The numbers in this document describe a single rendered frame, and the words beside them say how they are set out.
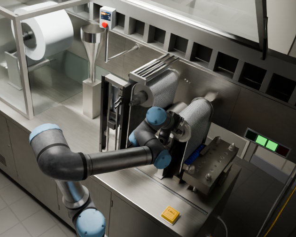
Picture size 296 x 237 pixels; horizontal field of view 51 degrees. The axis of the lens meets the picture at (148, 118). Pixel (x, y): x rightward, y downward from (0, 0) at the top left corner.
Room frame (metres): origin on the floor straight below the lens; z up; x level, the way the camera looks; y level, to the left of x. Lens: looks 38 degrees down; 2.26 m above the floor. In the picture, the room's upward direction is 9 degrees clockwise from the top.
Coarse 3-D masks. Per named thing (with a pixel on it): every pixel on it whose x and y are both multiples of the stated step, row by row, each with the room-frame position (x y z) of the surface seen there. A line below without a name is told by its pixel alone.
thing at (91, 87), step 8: (88, 48) 1.67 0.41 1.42; (96, 48) 1.68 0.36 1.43; (88, 56) 1.69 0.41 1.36; (96, 56) 1.70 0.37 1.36; (88, 80) 1.73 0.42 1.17; (96, 80) 1.74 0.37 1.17; (88, 88) 1.68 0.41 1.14; (96, 88) 1.69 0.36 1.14; (88, 96) 1.68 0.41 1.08; (96, 96) 1.70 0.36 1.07; (88, 104) 1.68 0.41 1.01; (96, 104) 1.70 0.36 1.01; (88, 112) 1.68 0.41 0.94; (96, 112) 1.70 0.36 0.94
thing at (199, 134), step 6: (204, 126) 1.41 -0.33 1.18; (198, 132) 1.34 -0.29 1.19; (204, 132) 1.43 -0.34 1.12; (192, 138) 1.28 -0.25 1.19; (198, 138) 1.37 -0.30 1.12; (186, 144) 1.24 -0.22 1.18; (192, 144) 1.30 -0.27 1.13; (198, 144) 1.39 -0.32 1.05; (186, 150) 1.24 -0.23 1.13; (192, 150) 1.33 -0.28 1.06; (186, 156) 1.26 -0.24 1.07
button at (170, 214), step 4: (168, 208) 1.01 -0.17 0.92; (172, 208) 1.01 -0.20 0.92; (164, 212) 0.98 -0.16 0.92; (168, 212) 0.99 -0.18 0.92; (172, 212) 0.99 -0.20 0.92; (176, 212) 0.99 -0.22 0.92; (164, 216) 0.96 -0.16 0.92; (168, 216) 0.96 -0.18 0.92; (172, 216) 0.96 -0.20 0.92; (176, 216) 0.97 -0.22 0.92; (168, 220) 0.95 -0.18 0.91; (172, 220) 0.94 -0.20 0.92
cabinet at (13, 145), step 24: (0, 120) 1.68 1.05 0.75; (0, 144) 1.72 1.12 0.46; (24, 144) 1.55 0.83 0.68; (0, 168) 1.78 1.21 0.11; (24, 168) 1.58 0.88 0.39; (48, 192) 1.44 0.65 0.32; (96, 192) 1.20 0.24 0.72; (120, 216) 1.10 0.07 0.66; (144, 216) 1.02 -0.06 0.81; (216, 216) 1.24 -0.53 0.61
